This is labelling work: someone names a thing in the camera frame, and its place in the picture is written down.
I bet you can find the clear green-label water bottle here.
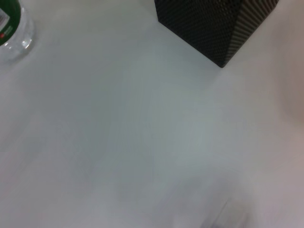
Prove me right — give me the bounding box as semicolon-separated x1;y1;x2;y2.
0;0;34;62

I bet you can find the black mesh pen holder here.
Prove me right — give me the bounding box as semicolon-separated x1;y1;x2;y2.
154;0;280;69

